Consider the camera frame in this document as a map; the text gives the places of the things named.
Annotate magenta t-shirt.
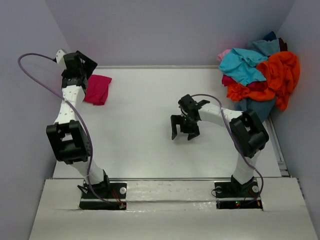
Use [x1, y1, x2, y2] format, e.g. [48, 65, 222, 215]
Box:
[83, 74, 112, 106]

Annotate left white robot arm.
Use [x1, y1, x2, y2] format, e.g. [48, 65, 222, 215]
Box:
[46, 49, 111, 197]

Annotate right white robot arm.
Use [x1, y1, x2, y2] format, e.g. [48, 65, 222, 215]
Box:
[170, 100, 269, 199]

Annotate pink t-shirt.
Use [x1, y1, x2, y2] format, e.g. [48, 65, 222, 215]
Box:
[217, 49, 231, 62]

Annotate slate blue t-shirt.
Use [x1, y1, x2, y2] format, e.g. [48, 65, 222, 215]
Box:
[234, 97, 276, 123]

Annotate cyan t-shirt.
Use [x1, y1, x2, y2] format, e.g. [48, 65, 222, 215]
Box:
[218, 48, 268, 85]

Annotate red t-shirt in pile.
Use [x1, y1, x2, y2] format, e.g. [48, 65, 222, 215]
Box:
[221, 74, 268, 92]

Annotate orange t-shirt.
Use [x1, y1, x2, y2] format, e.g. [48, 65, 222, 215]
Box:
[226, 51, 301, 111]

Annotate grey-blue t-shirt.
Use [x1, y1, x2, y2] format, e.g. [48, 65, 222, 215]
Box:
[246, 39, 281, 57]

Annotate dark blue t-shirt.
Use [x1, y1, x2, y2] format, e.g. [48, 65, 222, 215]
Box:
[263, 31, 277, 42]

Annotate maroon t-shirt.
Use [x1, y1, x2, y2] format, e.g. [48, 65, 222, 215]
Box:
[278, 38, 288, 52]

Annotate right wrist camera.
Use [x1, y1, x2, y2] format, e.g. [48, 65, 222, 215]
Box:
[178, 94, 210, 115]

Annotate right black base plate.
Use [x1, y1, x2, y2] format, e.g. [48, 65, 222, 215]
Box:
[211, 180, 263, 210]

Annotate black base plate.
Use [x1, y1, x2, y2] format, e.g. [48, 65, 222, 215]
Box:
[211, 180, 263, 210]
[77, 181, 127, 211]

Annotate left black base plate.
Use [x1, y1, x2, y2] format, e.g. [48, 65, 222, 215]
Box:
[77, 181, 127, 211]

